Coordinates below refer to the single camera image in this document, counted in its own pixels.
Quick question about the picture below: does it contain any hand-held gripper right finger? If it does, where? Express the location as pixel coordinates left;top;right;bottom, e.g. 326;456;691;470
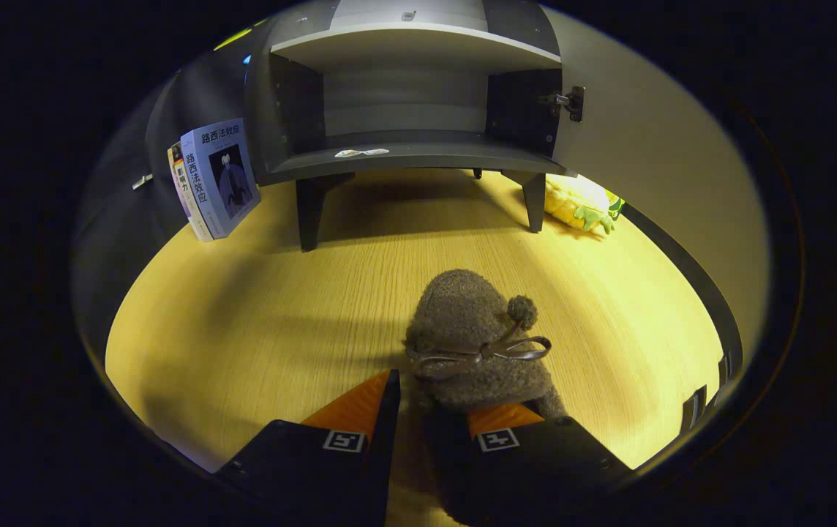
455;401;635;527

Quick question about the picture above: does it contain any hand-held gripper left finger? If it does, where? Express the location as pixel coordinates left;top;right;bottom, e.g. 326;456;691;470
214;368;402;527

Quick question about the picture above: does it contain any brown fluffy shoe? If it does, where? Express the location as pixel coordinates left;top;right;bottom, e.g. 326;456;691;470
402;269;571;527

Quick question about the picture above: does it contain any grey shoe cabinet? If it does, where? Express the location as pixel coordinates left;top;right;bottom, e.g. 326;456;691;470
245;0;588;253

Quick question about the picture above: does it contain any beige shoe cabinet door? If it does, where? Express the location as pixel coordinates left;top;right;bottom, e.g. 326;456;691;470
539;7;769;411

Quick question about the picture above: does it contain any metal door hinge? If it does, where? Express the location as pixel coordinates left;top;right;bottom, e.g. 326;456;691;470
538;86;586;122

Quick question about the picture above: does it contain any yellow pineapple plush toy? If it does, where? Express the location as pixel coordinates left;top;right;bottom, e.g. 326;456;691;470
543;173;626;236

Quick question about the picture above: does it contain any blue book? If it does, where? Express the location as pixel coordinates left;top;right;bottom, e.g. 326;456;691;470
181;117;263;240

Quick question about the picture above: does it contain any black backdrop cloth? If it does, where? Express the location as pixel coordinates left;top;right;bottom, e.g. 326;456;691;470
71;44;258;352

